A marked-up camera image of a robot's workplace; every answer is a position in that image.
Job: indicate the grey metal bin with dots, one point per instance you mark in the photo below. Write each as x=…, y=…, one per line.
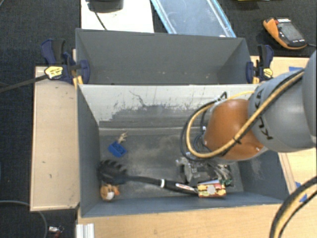
x=158, y=58

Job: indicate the orange and white toy animal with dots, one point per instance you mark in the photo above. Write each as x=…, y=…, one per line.
x=108, y=192

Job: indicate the burger print small box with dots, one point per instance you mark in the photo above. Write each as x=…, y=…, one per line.
x=213, y=192

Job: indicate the pale wood flat board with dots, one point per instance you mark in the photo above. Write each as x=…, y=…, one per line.
x=54, y=142

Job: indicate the small tan toy animal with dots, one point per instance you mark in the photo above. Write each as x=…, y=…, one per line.
x=122, y=137

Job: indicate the black slotted serving spoon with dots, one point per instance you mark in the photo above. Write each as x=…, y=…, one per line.
x=112, y=171

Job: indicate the blue toy block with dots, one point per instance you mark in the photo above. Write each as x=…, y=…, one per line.
x=117, y=149

